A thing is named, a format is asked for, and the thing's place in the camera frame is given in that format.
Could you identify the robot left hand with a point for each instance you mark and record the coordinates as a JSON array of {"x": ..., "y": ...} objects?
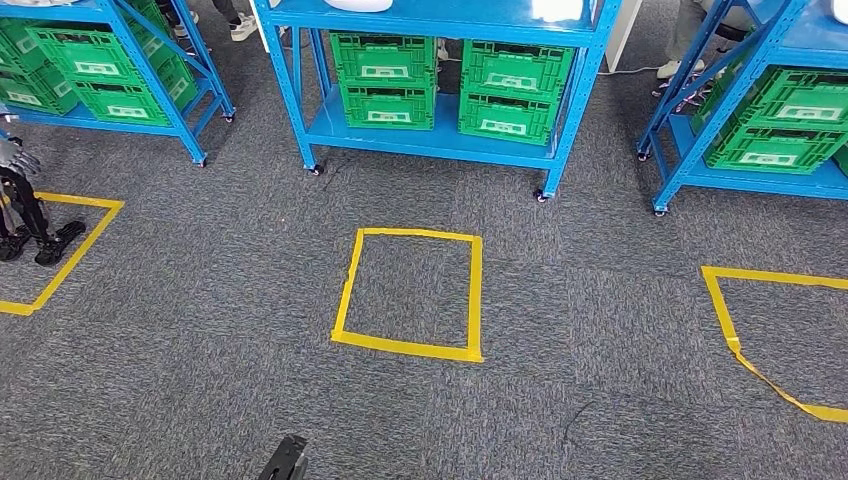
[{"x": 286, "y": 459}]

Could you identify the blue metal shelf rack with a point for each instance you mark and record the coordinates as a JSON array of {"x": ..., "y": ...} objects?
[
  {"x": 152, "y": 86},
  {"x": 430, "y": 139},
  {"x": 689, "y": 146}
]

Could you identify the white plastic trim part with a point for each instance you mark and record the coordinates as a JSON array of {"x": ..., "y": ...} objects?
[{"x": 358, "y": 4}]

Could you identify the yellow floor tape square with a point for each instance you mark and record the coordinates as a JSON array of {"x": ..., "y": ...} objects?
[
  {"x": 79, "y": 245},
  {"x": 719, "y": 305},
  {"x": 474, "y": 298}
]

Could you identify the green plastic crate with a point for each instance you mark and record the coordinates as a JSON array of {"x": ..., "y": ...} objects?
[
  {"x": 383, "y": 60},
  {"x": 36, "y": 93},
  {"x": 20, "y": 43},
  {"x": 842, "y": 159},
  {"x": 86, "y": 56},
  {"x": 507, "y": 119},
  {"x": 768, "y": 149},
  {"x": 387, "y": 106},
  {"x": 517, "y": 69},
  {"x": 122, "y": 104},
  {"x": 802, "y": 99}
]

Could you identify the black silver humanoid robot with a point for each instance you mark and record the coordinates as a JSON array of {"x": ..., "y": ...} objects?
[{"x": 23, "y": 199}]

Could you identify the person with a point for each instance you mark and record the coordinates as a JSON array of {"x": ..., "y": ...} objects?
[
  {"x": 679, "y": 46},
  {"x": 242, "y": 26}
]

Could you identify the white panel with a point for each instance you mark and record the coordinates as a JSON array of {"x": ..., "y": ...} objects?
[{"x": 260, "y": 23}]

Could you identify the silver wheel hubcap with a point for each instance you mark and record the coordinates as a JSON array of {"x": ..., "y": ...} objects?
[{"x": 46, "y": 2}]

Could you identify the white table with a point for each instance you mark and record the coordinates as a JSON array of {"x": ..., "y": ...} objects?
[{"x": 623, "y": 33}]

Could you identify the black stool chrome base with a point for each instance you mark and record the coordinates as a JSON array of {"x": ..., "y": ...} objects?
[{"x": 692, "y": 96}]

